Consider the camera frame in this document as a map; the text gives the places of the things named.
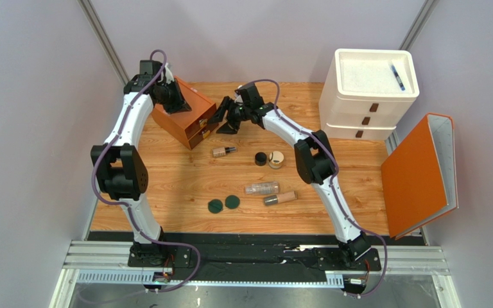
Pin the green round compact right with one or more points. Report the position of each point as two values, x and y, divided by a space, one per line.
232 202

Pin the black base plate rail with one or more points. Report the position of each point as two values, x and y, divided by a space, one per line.
324 258

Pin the green round compact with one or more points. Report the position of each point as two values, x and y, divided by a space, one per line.
215 206
232 202

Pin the blue pen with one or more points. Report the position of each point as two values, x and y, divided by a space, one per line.
397 77

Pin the green round compact left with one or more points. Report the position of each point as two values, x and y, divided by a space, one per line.
215 206

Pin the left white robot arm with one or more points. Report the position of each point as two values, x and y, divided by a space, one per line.
119 176

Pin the orange drawer box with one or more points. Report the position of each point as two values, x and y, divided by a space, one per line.
189 128

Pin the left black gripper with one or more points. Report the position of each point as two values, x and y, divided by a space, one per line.
180 102

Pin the orange ring binder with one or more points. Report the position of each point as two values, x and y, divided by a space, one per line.
419 176

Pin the gold lid cream jar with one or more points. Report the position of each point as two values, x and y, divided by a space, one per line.
276 159

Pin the clear glitter bottle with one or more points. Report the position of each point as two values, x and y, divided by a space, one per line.
264 188

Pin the white three-drawer cabinet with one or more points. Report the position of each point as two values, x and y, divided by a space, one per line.
361 99

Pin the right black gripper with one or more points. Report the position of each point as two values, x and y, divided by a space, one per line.
233 113

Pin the black round jar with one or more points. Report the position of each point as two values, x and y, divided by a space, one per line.
260 159

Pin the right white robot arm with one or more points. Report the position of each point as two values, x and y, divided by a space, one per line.
314 158

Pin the beige bottle grey cap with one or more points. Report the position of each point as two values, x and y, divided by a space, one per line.
280 198

